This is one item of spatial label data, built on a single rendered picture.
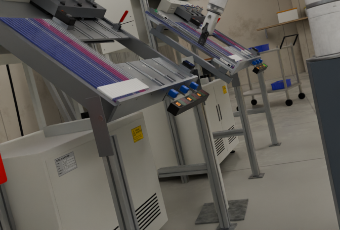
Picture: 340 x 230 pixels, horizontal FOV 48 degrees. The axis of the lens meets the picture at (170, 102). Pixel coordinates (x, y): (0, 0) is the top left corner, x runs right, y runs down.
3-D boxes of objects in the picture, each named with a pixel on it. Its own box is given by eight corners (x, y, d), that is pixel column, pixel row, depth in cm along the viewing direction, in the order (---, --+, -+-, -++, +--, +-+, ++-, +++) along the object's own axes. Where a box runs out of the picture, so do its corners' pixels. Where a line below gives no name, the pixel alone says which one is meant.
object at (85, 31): (125, 46, 181) (129, 37, 179) (19, 54, 122) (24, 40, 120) (74, 12, 189) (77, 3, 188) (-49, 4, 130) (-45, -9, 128)
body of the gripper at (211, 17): (220, 12, 180) (210, 34, 183) (223, 13, 190) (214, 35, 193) (205, 6, 182) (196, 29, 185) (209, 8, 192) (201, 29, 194)
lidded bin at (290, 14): (298, 19, 888) (296, 8, 886) (299, 18, 851) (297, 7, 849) (278, 24, 901) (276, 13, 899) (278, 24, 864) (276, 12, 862)
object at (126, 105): (190, 90, 171) (198, 76, 169) (110, 122, 112) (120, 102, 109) (188, 88, 172) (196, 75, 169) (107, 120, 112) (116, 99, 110)
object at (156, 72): (190, 83, 171) (194, 77, 170) (110, 112, 111) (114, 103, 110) (157, 61, 176) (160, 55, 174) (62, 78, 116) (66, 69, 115)
